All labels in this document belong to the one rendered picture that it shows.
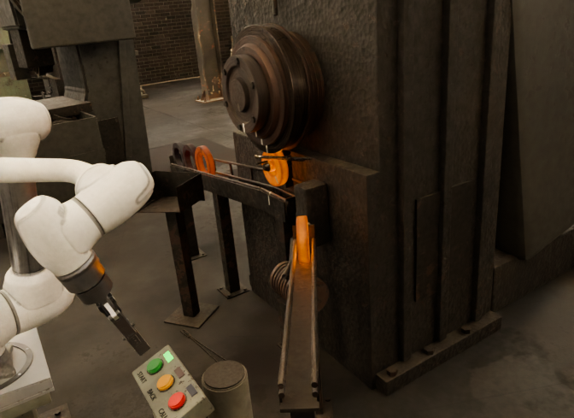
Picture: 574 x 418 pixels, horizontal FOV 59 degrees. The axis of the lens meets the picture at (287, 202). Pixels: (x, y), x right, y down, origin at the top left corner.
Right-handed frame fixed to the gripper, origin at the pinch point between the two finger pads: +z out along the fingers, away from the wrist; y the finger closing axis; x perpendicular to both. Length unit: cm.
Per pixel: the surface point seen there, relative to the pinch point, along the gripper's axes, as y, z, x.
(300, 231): 13, 13, -55
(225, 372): -3.0, 22.8, -12.5
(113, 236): 239, 78, -17
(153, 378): -2.7, 9.5, 2.1
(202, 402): -19.3, 10.3, -3.9
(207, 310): 106, 83, -29
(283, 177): 53, 17, -75
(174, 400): -15.0, 8.5, 0.6
